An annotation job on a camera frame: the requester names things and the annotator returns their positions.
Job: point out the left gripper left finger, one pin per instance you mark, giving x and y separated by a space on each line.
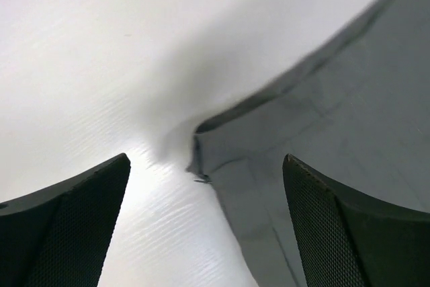
59 236

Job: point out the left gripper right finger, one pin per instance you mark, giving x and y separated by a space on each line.
348 238

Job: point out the grey pleated skirt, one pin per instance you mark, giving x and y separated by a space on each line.
357 110

